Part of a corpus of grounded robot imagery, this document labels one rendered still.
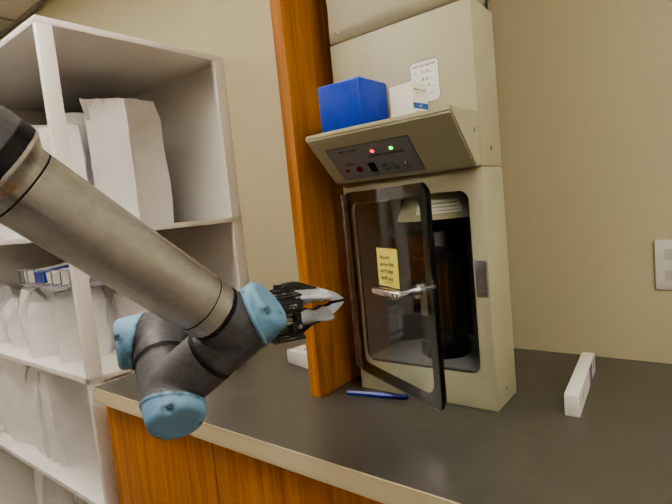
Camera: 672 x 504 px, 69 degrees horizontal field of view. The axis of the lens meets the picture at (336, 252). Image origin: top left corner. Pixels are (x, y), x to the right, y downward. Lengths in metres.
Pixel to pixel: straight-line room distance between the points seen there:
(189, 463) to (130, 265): 0.82
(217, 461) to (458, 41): 0.98
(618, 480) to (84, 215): 0.76
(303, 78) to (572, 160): 0.68
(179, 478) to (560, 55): 1.37
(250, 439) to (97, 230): 0.61
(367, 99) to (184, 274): 0.56
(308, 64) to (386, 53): 0.19
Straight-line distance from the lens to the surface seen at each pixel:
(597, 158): 1.33
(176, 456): 1.32
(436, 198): 1.02
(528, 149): 1.37
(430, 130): 0.89
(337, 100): 0.98
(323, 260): 1.11
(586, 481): 0.85
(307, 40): 1.18
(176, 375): 0.65
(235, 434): 1.04
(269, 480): 1.07
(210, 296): 0.57
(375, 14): 1.10
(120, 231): 0.52
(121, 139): 1.86
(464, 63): 0.98
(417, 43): 1.03
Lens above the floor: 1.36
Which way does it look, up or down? 5 degrees down
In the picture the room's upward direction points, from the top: 6 degrees counter-clockwise
